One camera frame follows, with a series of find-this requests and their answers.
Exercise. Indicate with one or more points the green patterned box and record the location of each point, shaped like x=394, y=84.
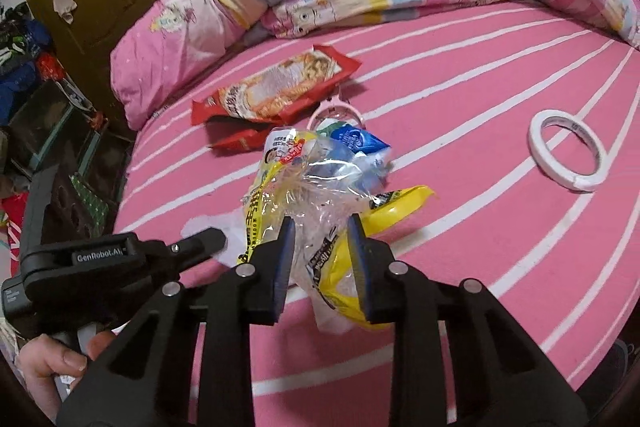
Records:
x=90, y=199

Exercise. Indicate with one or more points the white tape roll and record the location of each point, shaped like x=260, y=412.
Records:
x=537, y=142

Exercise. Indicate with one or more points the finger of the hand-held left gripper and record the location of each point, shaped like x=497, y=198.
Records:
x=195, y=247

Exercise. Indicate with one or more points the red snack packet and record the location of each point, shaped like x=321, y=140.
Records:
x=270, y=92

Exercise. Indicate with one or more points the brown wooden door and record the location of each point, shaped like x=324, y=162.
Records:
x=115, y=37

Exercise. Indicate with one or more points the small red wrapper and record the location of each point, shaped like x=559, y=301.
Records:
x=240, y=141

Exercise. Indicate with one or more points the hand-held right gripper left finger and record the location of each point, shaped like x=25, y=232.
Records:
x=285, y=257

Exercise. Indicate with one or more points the pink printed pillow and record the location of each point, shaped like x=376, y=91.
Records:
x=170, y=47

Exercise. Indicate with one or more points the blue white plastic packet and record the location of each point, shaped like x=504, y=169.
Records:
x=357, y=142

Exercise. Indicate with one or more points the white hanging cloth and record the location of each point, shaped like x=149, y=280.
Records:
x=64, y=4

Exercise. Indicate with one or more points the red bag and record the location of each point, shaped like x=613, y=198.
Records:
x=12, y=227

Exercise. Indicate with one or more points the yellow clear plastic packet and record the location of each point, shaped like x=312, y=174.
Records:
x=320, y=207

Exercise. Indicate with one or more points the cluttered storage rack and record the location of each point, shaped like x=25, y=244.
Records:
x=45, y=107

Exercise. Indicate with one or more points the person's left hand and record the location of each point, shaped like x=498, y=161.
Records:
x=65, y=362

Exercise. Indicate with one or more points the white tissue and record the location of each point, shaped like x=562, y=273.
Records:
x=234, y=243

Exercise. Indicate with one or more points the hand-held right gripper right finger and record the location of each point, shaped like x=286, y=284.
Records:
x=357, y=257

